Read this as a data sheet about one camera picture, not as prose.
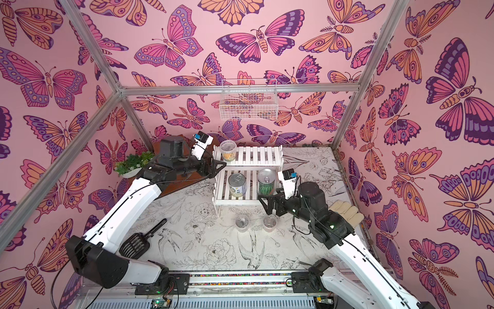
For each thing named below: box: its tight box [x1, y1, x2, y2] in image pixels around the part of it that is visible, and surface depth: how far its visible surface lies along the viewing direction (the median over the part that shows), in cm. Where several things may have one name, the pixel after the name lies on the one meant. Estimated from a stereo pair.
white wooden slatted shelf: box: [212, 144, 284, 218], surface depth 83 cm
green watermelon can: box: [257, 168, 277, 196], surface depth 79 cm
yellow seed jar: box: [219, 139, 238, 163], surface depth 78 cm
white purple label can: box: [228, 172, 247, 198], surface depth 82 cm
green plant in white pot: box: [114, 150, 156, 179], surface depth 87 cm
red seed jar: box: [263, 214, 278, 233], surface depth 85 cm
